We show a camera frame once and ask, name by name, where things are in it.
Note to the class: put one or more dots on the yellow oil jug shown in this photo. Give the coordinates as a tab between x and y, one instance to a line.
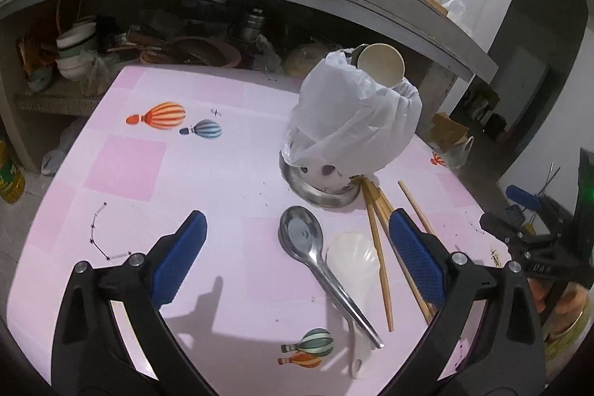
12	182

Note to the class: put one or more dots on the clear plastic bag on counter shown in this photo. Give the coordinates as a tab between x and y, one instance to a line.
456	11

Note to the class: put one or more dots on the white plastic bag on holder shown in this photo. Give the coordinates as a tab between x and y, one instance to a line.
347	120

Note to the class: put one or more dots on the pink plastic basin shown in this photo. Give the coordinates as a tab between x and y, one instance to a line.
192	50

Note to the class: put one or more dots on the small steel spoon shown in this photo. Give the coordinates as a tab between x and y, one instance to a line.
355	54

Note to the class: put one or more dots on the angled wooden chopstick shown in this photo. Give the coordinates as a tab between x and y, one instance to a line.
373	214

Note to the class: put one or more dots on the person right hand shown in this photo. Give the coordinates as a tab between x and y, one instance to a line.
567	310

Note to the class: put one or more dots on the stack of white bowls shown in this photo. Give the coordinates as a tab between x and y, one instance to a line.
74	47

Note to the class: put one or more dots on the cardboard box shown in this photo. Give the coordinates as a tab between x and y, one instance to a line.
446	133

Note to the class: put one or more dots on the white plastic rice scoop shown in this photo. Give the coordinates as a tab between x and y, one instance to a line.
353	260

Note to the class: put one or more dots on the cream plastic ladle spoon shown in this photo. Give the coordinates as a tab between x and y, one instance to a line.
383	63

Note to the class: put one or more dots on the large steel spoon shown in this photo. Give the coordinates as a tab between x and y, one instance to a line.
301	236

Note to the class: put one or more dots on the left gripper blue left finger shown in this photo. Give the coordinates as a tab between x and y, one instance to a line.
173	255

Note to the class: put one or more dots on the steel utensil holder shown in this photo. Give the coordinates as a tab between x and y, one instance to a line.
321	185

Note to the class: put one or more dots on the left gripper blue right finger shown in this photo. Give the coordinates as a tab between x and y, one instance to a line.
423	256

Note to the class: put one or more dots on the separate wooden chopstick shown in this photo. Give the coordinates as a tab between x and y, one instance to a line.
417	208

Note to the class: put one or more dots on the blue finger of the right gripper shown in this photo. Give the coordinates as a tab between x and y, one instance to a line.
523	198

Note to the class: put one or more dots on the yellow bag under counter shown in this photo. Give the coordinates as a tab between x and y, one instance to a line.
301	60

